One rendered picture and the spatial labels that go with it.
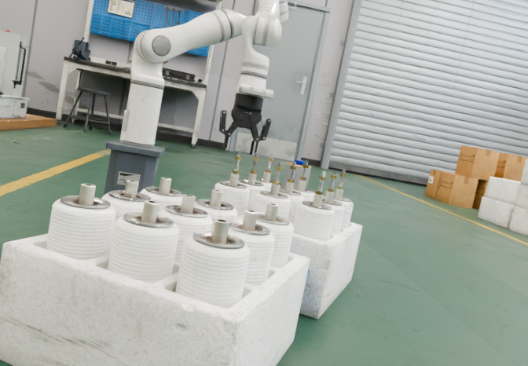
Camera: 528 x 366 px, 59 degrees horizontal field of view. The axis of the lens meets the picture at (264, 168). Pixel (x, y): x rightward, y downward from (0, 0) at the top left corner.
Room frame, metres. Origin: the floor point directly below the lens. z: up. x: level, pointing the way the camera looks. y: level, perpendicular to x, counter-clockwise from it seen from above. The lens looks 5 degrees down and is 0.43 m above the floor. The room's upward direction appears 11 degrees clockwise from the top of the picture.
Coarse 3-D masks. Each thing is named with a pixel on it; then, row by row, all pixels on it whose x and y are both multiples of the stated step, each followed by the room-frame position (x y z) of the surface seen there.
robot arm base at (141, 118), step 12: (132, 84) 1.31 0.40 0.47; (132, 96) 1.30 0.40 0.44; (144, 96) 1.30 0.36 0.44; (156, 96) 1.32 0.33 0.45; (132, 108) 1.30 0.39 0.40; (144, 108) 1.30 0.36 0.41; (156, 108) 1.32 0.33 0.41; (132, 120) 1.30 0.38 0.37; (144, 120) 1.30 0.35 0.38; (156, 120) 1.33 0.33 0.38; (132, 132) 1.30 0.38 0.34; (144, 132) 1.30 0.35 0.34; (132, 144) 1.30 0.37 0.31; (144, 144) 1.30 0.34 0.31
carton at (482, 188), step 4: (480, 180) 4.71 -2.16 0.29; (484, 180) 4.64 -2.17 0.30; (480, 184) 4.69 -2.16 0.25; (484, 184) 4.63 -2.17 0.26; (476, 188) 4.74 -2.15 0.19; (480, 188) 4.67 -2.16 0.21; (484, 188) 4.61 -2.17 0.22; (476, 192) 4.72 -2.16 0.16; (480, 192) 4.66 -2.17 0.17; (484, 192) 4.60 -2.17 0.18; (476, 196) 4.71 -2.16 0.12; (480, 196) 4.65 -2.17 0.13; (484, 196) 4.59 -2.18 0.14; (476, 200) 4.69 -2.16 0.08; (480, 200) 4.63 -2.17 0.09; (476, 204) 4.68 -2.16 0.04; (476, 208) 4.66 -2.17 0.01
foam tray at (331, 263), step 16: (352, 224) 1.41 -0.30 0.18; (304, 240) 1.09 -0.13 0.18; (320, 240) 1.10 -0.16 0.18; (336, 240) 1.14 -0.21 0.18; (352, 240) 1.30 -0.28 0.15; (304, 256) 1.09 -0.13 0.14; (320, 256) 1.08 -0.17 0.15; (336, 256) 1.13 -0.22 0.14; (352, 256) 1.35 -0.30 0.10; (320, 272) 1.07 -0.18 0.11; (336, 272) 1.17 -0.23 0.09; (352, 272) 1.42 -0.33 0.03; (304, 288) 1.08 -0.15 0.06; (320, 288) 1.07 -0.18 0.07; (336, 288) 1.22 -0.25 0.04; (304, 304) 1.08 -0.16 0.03; (320, 304) 1.07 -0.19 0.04
